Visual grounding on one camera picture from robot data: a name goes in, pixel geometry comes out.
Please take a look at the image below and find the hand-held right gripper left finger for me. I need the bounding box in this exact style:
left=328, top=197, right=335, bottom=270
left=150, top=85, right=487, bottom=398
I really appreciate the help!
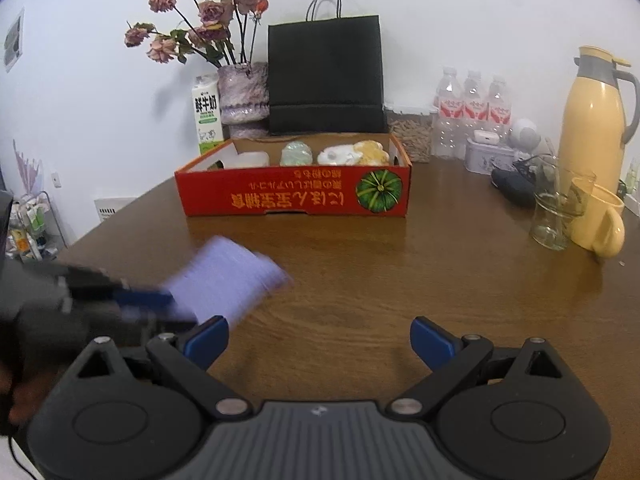
left=75, top=316, right=253, bottom=421

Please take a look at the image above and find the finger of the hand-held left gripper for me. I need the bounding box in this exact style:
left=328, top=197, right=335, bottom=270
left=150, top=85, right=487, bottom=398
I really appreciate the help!
left=117, top=307, right=200, bottom=336
left=60, top=265, right=176, bottom=310

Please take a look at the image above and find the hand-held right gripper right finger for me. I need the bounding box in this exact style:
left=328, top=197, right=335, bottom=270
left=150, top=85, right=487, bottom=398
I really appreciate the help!
left=390, top=316, right=563, bottom=421

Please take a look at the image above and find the cardboard box with orange rim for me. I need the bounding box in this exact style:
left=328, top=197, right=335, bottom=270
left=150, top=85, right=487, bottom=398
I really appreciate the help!
left=174, top=132, right=413, bottom=219

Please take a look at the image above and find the white plastic container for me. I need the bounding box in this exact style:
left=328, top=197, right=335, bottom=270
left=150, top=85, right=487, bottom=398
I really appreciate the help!
left=232, top=151, right=271, bottom=169

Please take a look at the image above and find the clear container of nuts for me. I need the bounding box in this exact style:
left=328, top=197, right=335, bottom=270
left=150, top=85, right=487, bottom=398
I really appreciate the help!
left=385, top=105, right=435, bottom=163

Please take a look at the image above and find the person's left hand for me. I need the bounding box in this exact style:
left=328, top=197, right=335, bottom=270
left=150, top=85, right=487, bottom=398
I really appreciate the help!
left=0, top=362, right=51, bottom=435

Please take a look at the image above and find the clear glass cup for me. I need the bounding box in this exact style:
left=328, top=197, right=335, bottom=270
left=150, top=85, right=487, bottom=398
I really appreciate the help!
left=531, top=155, right=597, bottom=252

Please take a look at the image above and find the dark blue pouch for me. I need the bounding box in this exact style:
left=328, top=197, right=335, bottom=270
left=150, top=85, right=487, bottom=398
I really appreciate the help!
left=491, top=166, right=540, bottom=207

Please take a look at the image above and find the white tin box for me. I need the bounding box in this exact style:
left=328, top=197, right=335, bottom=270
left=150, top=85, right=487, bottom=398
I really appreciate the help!
left=464, top=137, right=517, bottom=176

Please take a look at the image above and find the white green milk carton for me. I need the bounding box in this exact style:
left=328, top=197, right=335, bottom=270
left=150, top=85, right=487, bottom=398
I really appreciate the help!
left=191, top=72, right=225, bottom=157

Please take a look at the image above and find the yellow mug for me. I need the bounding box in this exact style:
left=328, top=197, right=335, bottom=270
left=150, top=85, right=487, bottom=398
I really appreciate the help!
left=570, top=182, right=627, bottom=259

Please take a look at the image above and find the white and yellow plush toy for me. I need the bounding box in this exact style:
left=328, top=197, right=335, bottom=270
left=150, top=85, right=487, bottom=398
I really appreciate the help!
left=316, top=140, right=391, bottom=166

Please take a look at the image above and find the pale green crumpled bag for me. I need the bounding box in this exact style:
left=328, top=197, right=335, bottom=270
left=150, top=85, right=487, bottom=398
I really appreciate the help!
left=279, top=141, right=314, bottom=166

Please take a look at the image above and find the white round gadget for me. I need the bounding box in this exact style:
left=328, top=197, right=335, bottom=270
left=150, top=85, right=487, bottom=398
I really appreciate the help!
left=509, top=119, right=545, bottom=155

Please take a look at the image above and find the purple fuzzy vase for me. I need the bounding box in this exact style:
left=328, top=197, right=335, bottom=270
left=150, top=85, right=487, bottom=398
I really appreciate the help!
left=216, top=61, right=271, bottom=141

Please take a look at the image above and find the clear water bottle red label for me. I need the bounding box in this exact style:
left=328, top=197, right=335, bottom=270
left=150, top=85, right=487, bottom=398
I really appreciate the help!
left=431, top=66, right=463, bottom=158
left=461, top=70, right=490, bottom=141
left=486, top=75, right=515, bottom=141

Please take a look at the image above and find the yellow thermos jug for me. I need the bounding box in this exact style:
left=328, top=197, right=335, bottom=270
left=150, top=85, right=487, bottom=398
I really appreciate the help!
left=557, top=46, right=640, bottom=196

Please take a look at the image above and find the dried rose bouquet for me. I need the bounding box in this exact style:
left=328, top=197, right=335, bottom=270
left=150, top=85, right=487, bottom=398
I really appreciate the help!
left=124, top=0, right=271, bottom=68

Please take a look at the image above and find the wire rack with bottles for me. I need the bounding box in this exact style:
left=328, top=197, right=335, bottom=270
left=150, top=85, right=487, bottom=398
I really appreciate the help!
left=7, top=191, right=68, bottom=263

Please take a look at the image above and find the white wall vent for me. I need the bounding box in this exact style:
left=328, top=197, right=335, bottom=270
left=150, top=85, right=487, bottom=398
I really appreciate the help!
left=94, top=196, right=140, bottom=222

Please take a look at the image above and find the purple wall sticker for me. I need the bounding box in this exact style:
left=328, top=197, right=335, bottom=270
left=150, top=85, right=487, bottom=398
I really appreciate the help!
left=12, top=139, right=47, bottom=196

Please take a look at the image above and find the wall poster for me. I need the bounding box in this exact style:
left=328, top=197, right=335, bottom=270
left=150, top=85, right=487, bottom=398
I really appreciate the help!
left=4, top=7, right=26, bottom=73

